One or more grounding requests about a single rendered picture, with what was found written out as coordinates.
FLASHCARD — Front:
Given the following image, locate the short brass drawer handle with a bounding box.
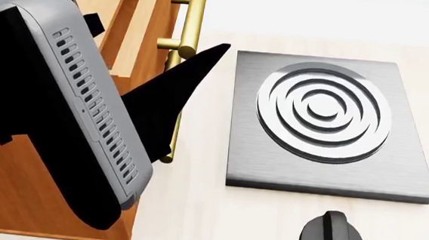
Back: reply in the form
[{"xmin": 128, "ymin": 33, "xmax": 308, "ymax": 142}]
[{"xmin": 155, "ymin": 0, "xmax": 208, "ymax": 61}]

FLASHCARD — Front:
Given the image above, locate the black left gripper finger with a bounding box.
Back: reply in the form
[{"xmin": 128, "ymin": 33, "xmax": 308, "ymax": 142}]
[{"xmin": 81, "ymin": 12, "xmax": 107, "ymax": 39}]

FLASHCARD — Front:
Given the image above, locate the grey vented camera box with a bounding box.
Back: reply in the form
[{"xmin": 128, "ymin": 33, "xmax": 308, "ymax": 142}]
[{"xmin": 0, "ymin": 0, "xmax": 167, "ymax": 234}]

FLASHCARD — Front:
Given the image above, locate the silver ring burner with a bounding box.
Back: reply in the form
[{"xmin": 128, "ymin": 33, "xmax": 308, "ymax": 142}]
[{"xmin": 252, "ymin": 57, "xmax": 397, "ymax": 168}]

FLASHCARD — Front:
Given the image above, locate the brushed steel stove plate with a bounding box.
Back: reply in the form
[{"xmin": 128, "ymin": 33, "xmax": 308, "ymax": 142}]
[{"xmin": 224, "ymin": 50, "xmax": 429, "ymax": 205}]

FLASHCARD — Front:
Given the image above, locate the wooden cabinet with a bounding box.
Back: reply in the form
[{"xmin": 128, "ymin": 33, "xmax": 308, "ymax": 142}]
[{"xmin": 0, "ymin": 0, "xmax": 188, "ymax": 240}]

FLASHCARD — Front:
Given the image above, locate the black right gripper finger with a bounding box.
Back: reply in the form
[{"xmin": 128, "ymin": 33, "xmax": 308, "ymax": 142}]
[{"xmin": 116, "ymin": 36, "xmax": 232, "ymax": 168}]

